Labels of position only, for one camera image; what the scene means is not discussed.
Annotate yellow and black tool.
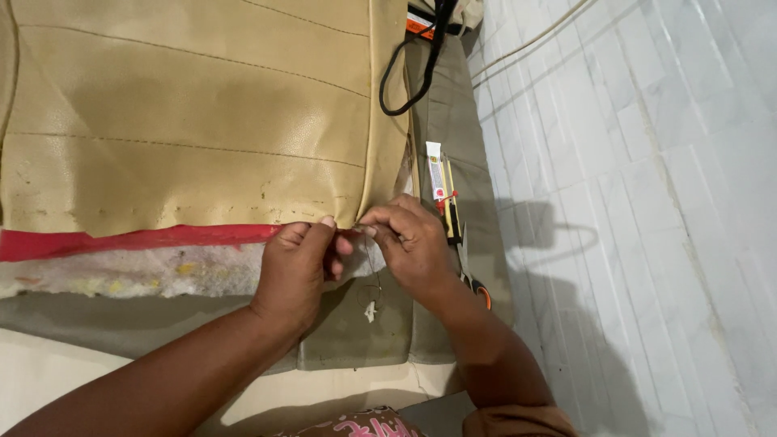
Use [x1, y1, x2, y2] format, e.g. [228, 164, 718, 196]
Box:
[441, 153, 463, 245]

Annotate white glue tube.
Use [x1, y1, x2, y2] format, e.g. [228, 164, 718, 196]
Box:
[425, 141, 450, 214]

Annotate grey-green cushion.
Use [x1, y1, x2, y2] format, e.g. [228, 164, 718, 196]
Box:
[0, 33, 516, 372]

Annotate person's right hand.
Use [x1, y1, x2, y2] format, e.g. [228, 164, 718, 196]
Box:
[358, 194, 462, 313]

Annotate orange-handled scissors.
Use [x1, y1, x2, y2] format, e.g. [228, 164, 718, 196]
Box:
[455, 223, 493, 311]

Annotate white foam padding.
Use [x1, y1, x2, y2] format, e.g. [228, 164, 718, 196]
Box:
[0, 242, 389, 300]

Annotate cream cushion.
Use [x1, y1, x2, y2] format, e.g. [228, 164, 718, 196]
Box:
[0, 328, 465, 437]

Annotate red fabric strip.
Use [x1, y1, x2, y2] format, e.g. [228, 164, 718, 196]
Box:
[0, 223, 360, 263]

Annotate beige cable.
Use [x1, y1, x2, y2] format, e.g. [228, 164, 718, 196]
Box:
[470, 0, 591, 81]

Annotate tan leather seat cover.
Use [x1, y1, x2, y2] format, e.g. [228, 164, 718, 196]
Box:
[0, 0, 420, 239]

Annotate black strap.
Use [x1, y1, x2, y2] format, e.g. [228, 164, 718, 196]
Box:
[379, 0, 460, 117]

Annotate dark sewing thread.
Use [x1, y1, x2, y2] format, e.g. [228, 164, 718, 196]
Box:
[357, 233, 384, 324]

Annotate brown trousers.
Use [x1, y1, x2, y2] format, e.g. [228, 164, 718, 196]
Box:
[463, 405, 579, 437]

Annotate brown shirt with pink print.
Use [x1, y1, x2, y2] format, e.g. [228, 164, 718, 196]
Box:
[270, 405, 429, 437]

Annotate person's left hand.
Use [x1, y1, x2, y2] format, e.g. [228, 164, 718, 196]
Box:
[250, 215, 354, 333]

